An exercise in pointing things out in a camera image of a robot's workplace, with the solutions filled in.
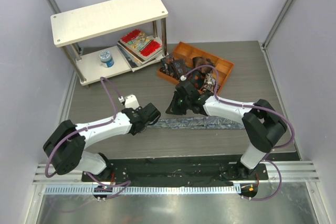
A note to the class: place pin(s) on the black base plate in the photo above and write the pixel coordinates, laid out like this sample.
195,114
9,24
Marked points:
198,171

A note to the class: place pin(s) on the red treehouse book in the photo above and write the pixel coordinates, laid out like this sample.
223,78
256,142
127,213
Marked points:
141,44

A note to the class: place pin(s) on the black orange flower tie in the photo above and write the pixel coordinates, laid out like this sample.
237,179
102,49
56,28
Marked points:
196,79

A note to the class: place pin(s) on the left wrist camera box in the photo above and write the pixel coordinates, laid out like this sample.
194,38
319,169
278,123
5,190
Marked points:
131,102

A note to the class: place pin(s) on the blue jar white lid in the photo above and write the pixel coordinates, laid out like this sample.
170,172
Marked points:
106,58

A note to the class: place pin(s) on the bottom dark cover book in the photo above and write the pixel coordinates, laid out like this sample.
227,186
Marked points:
134,63

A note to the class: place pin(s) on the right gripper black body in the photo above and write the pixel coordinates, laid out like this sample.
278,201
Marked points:
188,103

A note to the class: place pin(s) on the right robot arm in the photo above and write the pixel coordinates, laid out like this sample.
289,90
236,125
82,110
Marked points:
263,125

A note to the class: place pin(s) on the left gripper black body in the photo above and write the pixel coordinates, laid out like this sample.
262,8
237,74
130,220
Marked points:
146,125

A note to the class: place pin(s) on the brown blue floral tie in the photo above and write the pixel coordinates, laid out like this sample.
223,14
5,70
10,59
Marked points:
179,68

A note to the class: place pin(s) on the cat pattern tie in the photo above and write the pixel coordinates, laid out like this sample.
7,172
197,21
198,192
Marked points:
209,84

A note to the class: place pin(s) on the orange wooden divided tray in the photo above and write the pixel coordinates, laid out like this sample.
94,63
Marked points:
186,57

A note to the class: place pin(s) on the slotted cable duct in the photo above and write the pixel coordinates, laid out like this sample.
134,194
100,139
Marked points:
96,190

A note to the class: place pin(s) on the white two-tier shelf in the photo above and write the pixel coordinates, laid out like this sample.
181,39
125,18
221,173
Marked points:
104,18

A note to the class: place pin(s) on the grey floral tie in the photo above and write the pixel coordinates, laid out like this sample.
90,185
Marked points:
195,123

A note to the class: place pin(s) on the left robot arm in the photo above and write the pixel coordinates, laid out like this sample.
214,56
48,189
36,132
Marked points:
66,147

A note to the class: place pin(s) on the dark brown red tie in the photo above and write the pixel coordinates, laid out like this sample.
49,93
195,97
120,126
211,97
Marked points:
202,61

